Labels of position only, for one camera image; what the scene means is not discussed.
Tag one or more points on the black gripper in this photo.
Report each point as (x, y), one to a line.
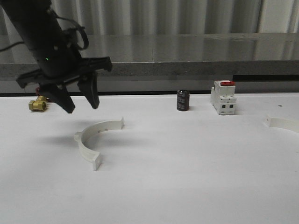
(52, 72)

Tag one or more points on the white half-ring pipe clamp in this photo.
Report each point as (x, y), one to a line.
(91, 155)
(287, 124)

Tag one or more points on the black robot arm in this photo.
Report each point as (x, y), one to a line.
(56, 51)

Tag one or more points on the brass valve red handwheel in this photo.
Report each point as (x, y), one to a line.
(41, 102)

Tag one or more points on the grey stone ledge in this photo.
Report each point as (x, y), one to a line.
(241, 57)

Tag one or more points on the black cylindrical capacitor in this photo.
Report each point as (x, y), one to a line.
(183, 97)

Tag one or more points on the white circuit breaker red switch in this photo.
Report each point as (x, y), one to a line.
(223, 97)

